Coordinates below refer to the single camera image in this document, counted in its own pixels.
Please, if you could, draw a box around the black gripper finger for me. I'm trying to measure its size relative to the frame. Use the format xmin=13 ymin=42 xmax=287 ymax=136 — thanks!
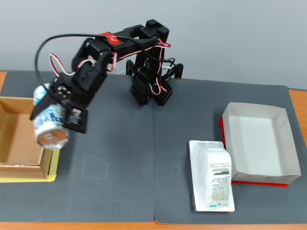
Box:
xmin=29 ymin=84 xmax=72 ymax=121

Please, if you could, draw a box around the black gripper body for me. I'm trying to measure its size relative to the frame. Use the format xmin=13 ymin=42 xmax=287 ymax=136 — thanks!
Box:
xmin=51 ymin=73 xmax=96 ymax=110

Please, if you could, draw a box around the white blue drink can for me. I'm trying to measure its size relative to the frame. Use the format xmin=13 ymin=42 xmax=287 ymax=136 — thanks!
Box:
xmin=32 ymin=83 xmax=70 ymax=150

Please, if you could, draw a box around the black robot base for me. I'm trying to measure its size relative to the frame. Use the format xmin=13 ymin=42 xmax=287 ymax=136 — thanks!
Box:
xmin=126 ymin=59 xmax=185 ymax=106

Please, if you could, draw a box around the brown cardboard box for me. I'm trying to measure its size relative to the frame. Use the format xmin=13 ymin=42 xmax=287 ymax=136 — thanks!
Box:
xmin=0 ymin=96 xmax=52 ymax=179

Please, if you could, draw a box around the white cardboard box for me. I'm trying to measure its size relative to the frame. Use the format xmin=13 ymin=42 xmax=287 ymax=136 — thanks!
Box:
xmin=222 ymin=102 xmax=302 ymax=185

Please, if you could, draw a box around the grey mat with chalk square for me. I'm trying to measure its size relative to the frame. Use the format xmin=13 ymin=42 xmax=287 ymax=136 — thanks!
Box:
xmin=0 ymin=70 xmax=155 ymax=223

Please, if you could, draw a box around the yellow paper sheet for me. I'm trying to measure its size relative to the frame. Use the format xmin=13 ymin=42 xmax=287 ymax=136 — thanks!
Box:
xmin=0 ymin=148 xmax=60 ymax=184

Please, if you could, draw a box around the red tape strip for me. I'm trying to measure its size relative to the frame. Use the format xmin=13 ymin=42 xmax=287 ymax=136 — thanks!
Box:
xmin=99 ymin=32 xmax=122 ymax=47

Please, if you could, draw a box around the plain grey mat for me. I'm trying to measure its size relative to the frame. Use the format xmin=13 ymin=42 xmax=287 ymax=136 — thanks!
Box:
xmin=153 ymin=79 xmax=307 ymax=225

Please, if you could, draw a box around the white plastic food package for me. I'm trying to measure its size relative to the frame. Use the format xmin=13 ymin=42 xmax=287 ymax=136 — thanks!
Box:
xmin=188 ymin=140 xmax=236 ymax=213

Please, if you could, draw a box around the red paper sheet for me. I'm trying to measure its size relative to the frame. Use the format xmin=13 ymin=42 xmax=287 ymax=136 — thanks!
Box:
xmin=218 ymin=119 xmax=288 ymax=189

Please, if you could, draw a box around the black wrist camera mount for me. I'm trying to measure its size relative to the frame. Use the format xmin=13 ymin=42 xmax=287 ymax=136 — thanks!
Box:
xmin=61 ymin=107 xmax=89 ymax=134

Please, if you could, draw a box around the white red servo wire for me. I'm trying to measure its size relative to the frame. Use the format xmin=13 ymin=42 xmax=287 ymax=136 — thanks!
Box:
xmin=147 ymin=38 xmax=172 ymax=96
xmin=49 ymin=54 xmax=75 ymax=75

